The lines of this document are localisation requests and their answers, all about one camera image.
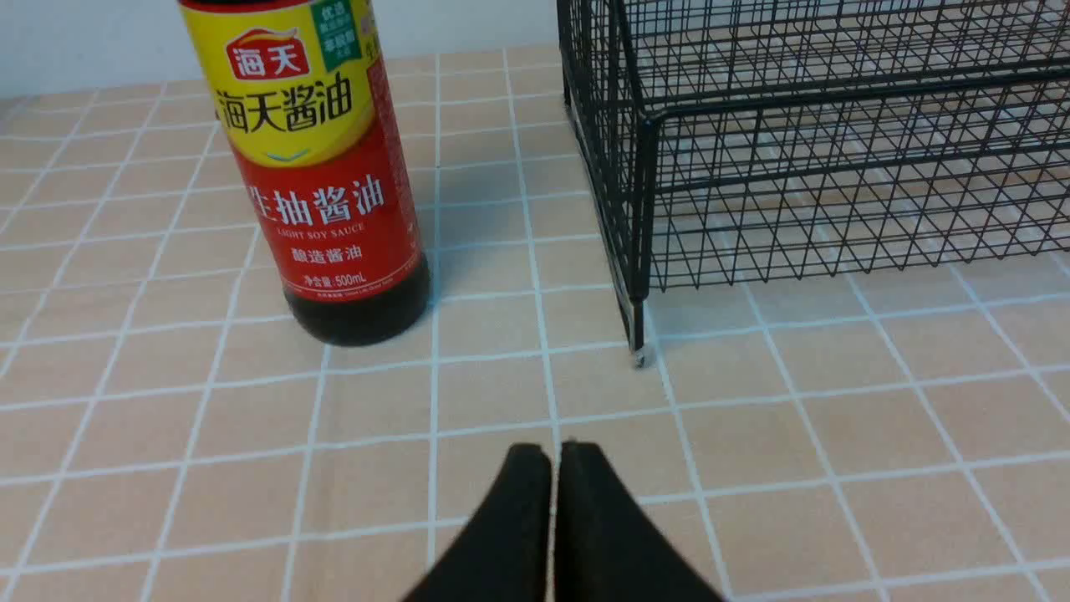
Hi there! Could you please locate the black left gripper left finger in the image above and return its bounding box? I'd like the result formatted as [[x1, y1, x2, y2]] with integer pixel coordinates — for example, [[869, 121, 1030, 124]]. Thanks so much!
[[404, 443, 552, 601]]

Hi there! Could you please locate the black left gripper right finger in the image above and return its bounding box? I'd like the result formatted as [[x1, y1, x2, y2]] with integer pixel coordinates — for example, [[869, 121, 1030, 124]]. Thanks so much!
[[554, 441, 723, 601]]

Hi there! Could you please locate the light soy sauce bottle red label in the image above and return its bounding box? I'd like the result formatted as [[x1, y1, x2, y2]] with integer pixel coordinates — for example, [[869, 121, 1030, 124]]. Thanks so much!
[[180, 1, 431, 348]]

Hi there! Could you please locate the black wire mesh rack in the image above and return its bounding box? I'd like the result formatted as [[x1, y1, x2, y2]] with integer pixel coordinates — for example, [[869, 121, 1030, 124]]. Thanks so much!
[[557, 1, 1069, 367]]

